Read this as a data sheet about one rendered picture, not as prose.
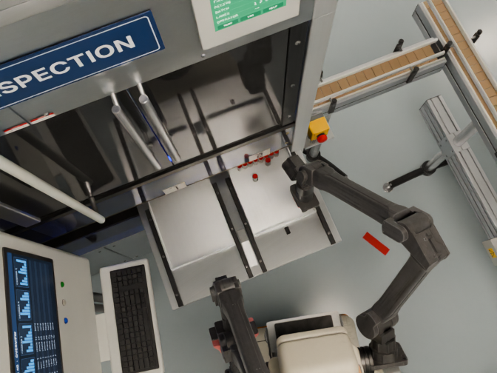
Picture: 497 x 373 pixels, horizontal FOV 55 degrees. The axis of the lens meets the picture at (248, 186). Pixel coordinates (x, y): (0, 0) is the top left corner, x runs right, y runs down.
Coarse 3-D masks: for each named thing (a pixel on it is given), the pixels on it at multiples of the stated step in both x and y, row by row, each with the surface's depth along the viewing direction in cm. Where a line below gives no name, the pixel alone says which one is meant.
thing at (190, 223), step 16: (176, 192) 192; (192, 192) 192; (208, 192) 191; (160, 208) 190; (176, 208) 190; (192, 208) 190; (208, 208) 190; (160, 224) 189; (176, 224) 189; (192, 224) 188; (208, 224) 188; (224, 224) 188; (160, 240) 184; (176, 240) 187; (192, 240) 187; (208, 240) 187; (224, 240) 186; (176, 256) 185; (192, 256) 185
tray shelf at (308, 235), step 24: (144, 216) 190; (312, 216) 188; (264, 240) 186; (288, 240) 186; (312, 240) 185; (336, 240) 185; (192, 264) 185; (216, 264) 184; (240, 264) 184; (168, 288) 183; (192, 288) 182
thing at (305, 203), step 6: (294, 186) 162; (294, 192) 161; (312, 192) 154; (300, 198) 157; (306, 198) 156; (312, 198) 159; (300, 204) 159; (306, 204) 159; (312, 204) 158; (318, 204) 158; (306, 210) 158
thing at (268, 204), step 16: (272, 160) 194; (240, 176) 193; (272, 176) 192; (240, 192) 191; (256, 192) 191; (272, 192) 191; (288, 192) 190; (256, 208) 189; (272, 208) 189; (288, 208) 189; (256, 224) 188; (272, 224) 187
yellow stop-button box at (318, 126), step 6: (318, 114) 183; (312, 120) 182; (318, 120) 182; (324, 120) 182; (312, 126) 181; (318, 126) 181; (324, 126) 181; (312, 132) 181; (318, 132) 181; (324, 132) 184; (312, 138) 185
